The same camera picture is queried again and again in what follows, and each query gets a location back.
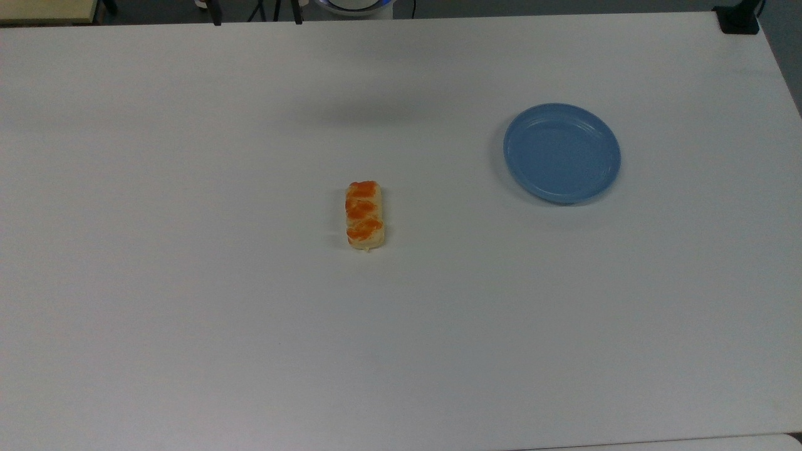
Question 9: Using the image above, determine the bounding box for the blue round plate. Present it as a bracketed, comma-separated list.
[503, 103, 622, 205]

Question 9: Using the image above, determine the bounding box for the black table clamp mount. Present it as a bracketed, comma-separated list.
[713, 0, 764, 36]

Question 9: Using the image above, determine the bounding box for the orange glazed bread loaf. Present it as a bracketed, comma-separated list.
[345, 180, 386, 253]

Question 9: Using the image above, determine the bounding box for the beige wooden table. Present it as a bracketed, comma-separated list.
[0, 0, 101, 26]

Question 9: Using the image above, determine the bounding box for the black tripod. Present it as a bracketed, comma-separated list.
[204, 0, 306, 27]

